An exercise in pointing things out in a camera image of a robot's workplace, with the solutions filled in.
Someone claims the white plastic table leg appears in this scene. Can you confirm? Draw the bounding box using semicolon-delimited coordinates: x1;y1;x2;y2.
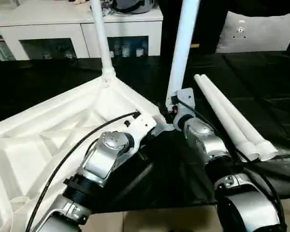
200;74;279;162
90;0;117;86
193;74;260;162
165;0;201;114

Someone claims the white plastic table top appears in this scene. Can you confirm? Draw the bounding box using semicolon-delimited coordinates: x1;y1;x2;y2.
0;76;174;232

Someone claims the black table mat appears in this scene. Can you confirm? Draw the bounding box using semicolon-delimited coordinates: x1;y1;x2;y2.
0;50;290;216

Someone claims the black cabinet with gold label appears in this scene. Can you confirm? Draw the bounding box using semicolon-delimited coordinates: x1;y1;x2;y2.
159;0;290;53

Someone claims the white pillow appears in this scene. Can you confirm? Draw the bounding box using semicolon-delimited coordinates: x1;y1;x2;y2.
215;11;290;54

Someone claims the white glass-door cabinet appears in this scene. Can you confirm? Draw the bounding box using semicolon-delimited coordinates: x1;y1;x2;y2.
0;4;164;60

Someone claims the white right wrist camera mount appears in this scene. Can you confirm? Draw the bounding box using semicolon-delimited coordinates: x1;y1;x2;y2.
169;88;196;129

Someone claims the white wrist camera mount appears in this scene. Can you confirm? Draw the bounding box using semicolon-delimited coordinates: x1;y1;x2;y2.
124;113;158;155
169;88;196;129

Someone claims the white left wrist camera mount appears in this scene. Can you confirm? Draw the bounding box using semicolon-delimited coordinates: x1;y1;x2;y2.
124;113;158;155

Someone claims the grey bag with black strap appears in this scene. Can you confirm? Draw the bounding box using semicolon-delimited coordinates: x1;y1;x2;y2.
111;0;158;14

